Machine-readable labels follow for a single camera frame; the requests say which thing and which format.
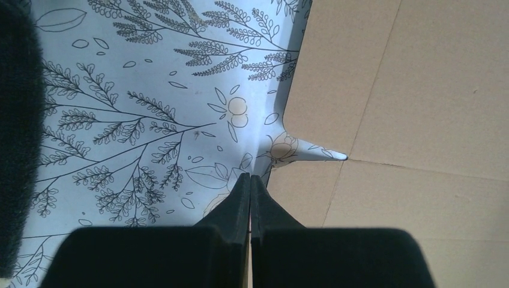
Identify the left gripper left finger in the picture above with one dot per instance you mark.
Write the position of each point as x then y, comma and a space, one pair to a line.
210, 253

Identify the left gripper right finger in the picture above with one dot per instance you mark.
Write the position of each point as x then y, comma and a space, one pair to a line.
286, 253

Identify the brown cardboard box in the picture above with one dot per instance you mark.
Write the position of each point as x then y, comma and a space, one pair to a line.
416, 93

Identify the floral patterned table mat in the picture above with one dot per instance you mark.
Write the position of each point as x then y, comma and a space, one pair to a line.
153, 109

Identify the black floral plush blanket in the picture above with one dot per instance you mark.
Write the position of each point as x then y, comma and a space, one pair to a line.
22, 97

